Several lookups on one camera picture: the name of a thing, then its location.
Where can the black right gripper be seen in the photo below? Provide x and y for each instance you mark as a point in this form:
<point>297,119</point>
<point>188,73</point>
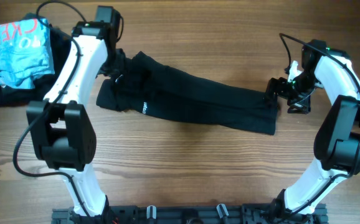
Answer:
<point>279,88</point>

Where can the black t-shirt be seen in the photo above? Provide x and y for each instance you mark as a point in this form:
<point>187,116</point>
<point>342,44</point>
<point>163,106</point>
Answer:
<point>151,88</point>

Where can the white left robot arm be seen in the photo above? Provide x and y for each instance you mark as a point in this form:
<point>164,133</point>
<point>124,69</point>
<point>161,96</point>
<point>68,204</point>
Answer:
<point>62,134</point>

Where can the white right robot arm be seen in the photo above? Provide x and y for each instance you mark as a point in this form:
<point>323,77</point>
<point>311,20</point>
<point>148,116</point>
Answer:
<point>337,143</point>

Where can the light blue printed t-shirt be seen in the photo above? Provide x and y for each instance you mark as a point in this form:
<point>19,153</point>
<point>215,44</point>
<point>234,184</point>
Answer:
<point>25,53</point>

